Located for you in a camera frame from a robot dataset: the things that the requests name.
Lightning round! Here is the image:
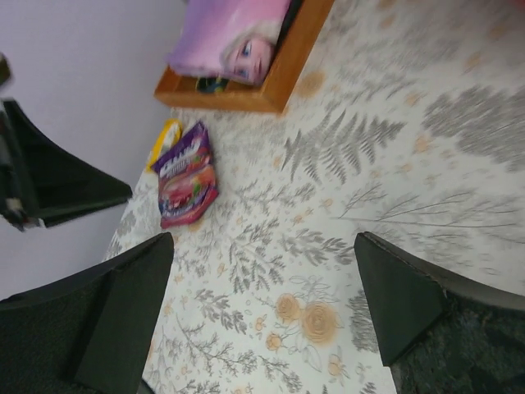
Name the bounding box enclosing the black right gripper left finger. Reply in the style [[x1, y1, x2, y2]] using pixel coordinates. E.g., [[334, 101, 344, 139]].
[[1, 232, 174, 393]]

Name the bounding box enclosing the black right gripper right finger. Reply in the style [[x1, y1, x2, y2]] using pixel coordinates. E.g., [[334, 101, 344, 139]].
[[354, 232, 524, 393]]

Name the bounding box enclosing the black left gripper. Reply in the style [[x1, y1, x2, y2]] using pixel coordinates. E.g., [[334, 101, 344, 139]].
[[1, 99, 132, 232]]

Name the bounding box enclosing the yellow snack packet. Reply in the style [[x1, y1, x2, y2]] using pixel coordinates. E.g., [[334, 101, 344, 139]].
[[145, 118, 184, 172]]

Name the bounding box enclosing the purple Fox's berries candy bag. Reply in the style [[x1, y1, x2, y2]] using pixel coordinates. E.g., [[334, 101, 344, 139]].
[[152, 121, 219, 229]]

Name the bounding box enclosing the pink purple folded cloth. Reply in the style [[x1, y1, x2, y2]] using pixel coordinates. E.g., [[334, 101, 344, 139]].
[[167, 0, 290, 85]]

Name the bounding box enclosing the wooden tray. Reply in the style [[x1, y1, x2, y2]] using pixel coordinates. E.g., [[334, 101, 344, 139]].
[[153, 0, 333, 113]]

